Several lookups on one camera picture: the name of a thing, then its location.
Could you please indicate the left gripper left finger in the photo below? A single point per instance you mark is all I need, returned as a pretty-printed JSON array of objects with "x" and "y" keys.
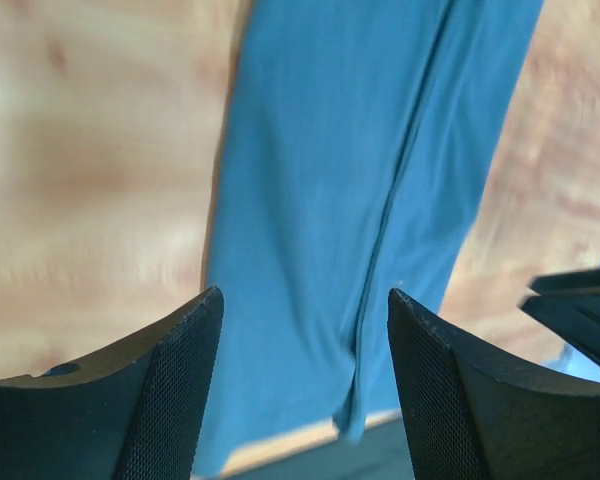
[{"x": 130, "y": 410}]

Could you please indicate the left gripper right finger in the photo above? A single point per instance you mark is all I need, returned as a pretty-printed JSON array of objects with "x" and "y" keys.
[{"x": 474, "y": 411}]

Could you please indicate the grey-blue t-shirt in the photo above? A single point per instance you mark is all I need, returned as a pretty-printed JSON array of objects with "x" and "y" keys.
[{"x": 359, "y": 141}]

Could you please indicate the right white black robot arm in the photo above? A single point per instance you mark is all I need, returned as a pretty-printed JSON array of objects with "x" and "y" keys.
[{"x": 568, "y": 304}]

